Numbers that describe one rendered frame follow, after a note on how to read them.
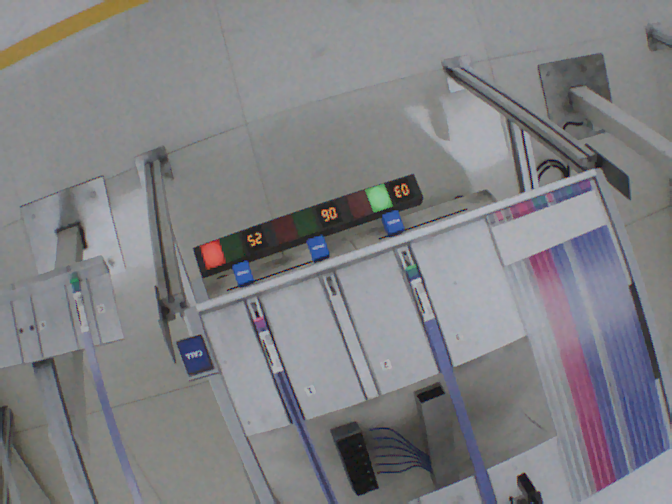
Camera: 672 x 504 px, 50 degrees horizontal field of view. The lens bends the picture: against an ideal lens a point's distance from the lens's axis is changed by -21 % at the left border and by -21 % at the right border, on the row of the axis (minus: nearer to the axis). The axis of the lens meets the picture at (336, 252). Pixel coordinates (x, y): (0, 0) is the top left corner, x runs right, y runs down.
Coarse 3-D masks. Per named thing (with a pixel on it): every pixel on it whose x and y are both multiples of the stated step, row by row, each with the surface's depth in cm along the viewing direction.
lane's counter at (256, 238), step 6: (258, 228) 127; (246, 234) 127; (252, 234) 127; (258, 234) 127; (246, 240) 127; (252, 240) 127; (258, 240) 127; (264, 240) 127; (246, 246) 127; (252, 246) 127; (258, 246) 127; (264, 246) 127
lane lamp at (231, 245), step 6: (234, 234) 127; (222, 240) 127; (228, 240) 127; (234, 240) 127; (222, 246) 126; (228, 246) 126; (234, 246) 126; (240, 246) 127; (228, 252) 126; (234, 252) 126; (240, 252) 126; (228, 258) 126; (234, 258) 126
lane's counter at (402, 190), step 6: (402, 180) 130; (390, 186) 130; (396, 186) 130; (402, 186) 130; (408, 186) 130; (396, 192) 129; (402, 192) 129; (408, 192) 129; (396, 198) 129; (402, 198) 129; (408, 198) 129
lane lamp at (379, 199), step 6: (378, 186) 129; (384, 186) 130; (366, 192) 129; (372, 192) 129; (378, 192) 129; (384, 192) 129; (372, 198) 129; (378, 198) 129; (384, 198) 129; (372, 204) 129; (378, 204) 129; (384, 204) 129; (390, 204) 129; (378, 210) 129
